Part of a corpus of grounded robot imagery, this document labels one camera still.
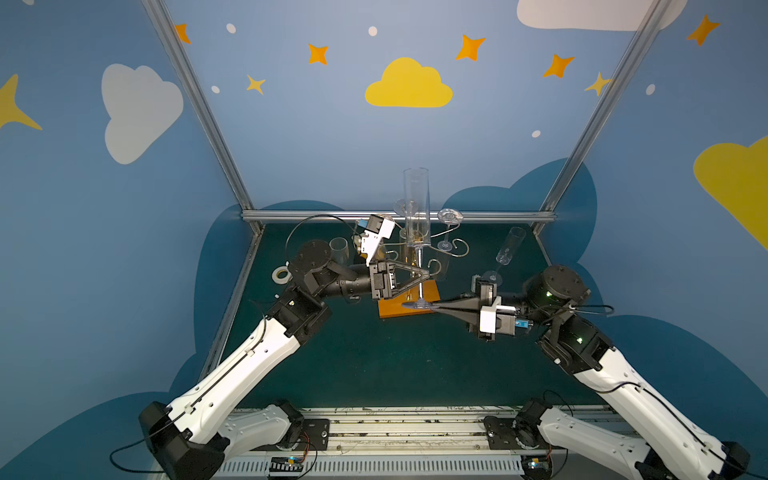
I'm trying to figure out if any clear flute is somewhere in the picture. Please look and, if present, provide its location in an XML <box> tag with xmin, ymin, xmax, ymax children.
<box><xmin>393</xmin><ymin>199</ymin><xmax>410</xmax><ymax>262</ymax></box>
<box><xmin>400</xmin><ymin>167</ymin><xmax>440</xmax><ymax>313</ymax></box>
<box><xmin>481</xmin><ymin>226</ymin><xmax>527</xmax><ymax>286</ymax></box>
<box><xmin>329</xmin><ymin>236</ymin><xmax>350</xmax><ymax>266</ymax></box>
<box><xmin>437</xmin><ymin>208</ymin><xmax>463</xmax><ymax>253</ymax></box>

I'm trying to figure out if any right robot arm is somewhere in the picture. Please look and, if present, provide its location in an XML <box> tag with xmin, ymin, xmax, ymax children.
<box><xmin>429</xmin><ymin>265</ymin><xmax>750</xmax><ymax>479</ymax></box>

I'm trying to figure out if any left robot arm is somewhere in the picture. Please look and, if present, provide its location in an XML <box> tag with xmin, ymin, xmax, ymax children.
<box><xmin>139</xmin><ymin>240</ymin><xmax>430</xmax><ymax>479</ymax></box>

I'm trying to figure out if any orange wooden rack base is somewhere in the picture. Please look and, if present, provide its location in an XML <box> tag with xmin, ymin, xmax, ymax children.
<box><xmin>377</xmin><ymin>280</ymin><xmax>440</xmax><ymax>320</ymax></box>

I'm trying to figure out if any yellow black rubber glove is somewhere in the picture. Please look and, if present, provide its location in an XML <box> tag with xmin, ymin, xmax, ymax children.
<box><xmin>352</xmin><ymin>234</ymin><xmax>367</xmax><ymax>259</ymax></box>

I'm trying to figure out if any white tape roll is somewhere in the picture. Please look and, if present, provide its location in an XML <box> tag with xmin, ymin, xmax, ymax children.
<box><xmin>271</xmin><ymin>265</ymin><xmax>293</xmax><ymax>285</ymax></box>

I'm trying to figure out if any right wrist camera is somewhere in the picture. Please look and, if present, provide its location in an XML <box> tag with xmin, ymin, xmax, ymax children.
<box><xmin>496</xmin><ymin>304</ymin><xmax>531</xmax><ymax>336</ymax></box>

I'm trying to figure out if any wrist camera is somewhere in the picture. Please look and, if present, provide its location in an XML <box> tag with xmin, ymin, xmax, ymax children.
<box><xmin>496</xmin><ymin>304</ymin><xmax>531</xmax><ymax>336</ymax></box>
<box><xmin>357</xmin><ymin>214</ymin><xmax>396</xmax><ymax>266</ymax></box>

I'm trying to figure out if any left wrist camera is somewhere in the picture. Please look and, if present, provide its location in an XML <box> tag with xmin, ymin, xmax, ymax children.
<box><xmin>357</xmin><ymin>214</ymin><xmax>396</xmax><ymax>266</ymax></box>

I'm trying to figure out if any gold wire glass rack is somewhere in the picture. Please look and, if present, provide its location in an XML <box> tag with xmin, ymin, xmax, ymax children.
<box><xmin>392</xmin><ymin>206</ymin><xmax>470</xmax><ymax>301</ymax></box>

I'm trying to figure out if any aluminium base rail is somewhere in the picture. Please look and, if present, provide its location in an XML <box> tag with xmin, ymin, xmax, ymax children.
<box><xmin>146</xmin><ymin>406</ymin><xmax>655</xmax><ymax>480</ymax></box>

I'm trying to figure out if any aluminium frame back bar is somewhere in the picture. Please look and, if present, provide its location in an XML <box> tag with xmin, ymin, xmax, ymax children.
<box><xmin>241</xmin><ymin>209</ymin><xmax>556</xmax><ymax>224</ymax></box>

